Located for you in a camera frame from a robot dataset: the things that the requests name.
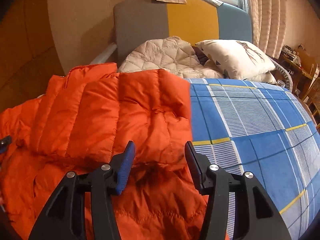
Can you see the orange puffer jacket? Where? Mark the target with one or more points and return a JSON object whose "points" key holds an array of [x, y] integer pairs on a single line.
{"points": [[80, 123]]}

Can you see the beige quilted jacket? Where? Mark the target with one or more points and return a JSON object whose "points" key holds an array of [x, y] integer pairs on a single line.
{"points": [[173, 55]]}

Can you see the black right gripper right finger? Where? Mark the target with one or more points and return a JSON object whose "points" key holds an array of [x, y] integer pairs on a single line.
{"points": [[256, 216]]}

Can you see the white bed side rail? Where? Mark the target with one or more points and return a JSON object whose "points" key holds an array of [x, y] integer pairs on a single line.
{"points": [[105, 55]]}

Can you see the white embroidered pillow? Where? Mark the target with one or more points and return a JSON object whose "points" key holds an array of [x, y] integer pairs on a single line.
{"points": [[239, 60]]}

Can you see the grey fuzzy blanket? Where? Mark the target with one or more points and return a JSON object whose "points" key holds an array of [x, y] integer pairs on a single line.
{"points": [[285, 76]]}

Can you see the plaid right curtain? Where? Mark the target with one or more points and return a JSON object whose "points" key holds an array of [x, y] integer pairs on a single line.
{"points": [[269, 19]]}

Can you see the cluttered wooden desk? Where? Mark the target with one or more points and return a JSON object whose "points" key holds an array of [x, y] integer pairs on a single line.
{"points": [[301, 66]]}

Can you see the wooden wardrobe panels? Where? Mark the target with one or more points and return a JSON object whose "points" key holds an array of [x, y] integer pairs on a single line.
{"points": [[28, 54]]}

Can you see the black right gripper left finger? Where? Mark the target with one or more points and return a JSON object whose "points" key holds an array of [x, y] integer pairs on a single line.
{"points": [[63, 215]]}

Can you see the grey yellow blue headboard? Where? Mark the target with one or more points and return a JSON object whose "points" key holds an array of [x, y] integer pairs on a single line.
{"points": [[137, 21]]}

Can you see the blue plaid bed sheet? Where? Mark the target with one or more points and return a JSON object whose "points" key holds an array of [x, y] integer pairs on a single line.
{"points": [[261, 128]]}

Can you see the wicker wooden chair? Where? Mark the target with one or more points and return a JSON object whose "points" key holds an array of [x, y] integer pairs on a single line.
{"points": [[311, 101]]}

